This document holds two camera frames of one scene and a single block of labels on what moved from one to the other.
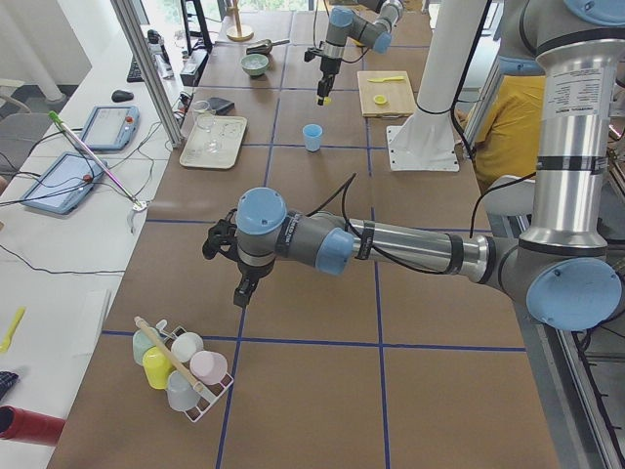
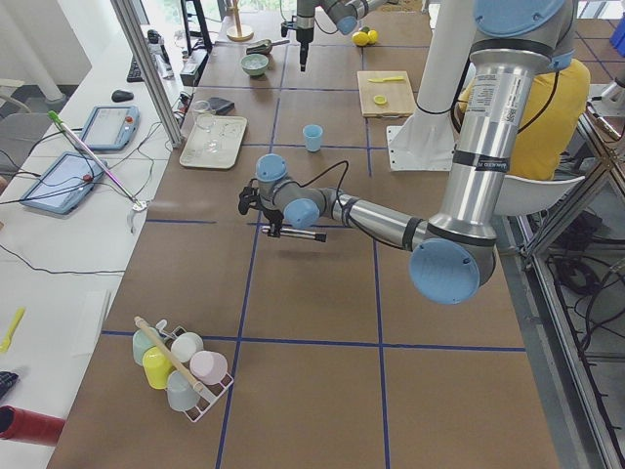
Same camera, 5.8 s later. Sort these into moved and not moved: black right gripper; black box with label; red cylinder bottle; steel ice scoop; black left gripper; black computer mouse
Moved: black right gripper; black left gripper
Not moved: black computer mouse; black box with label; steel ice scoop; red cylinder bottle
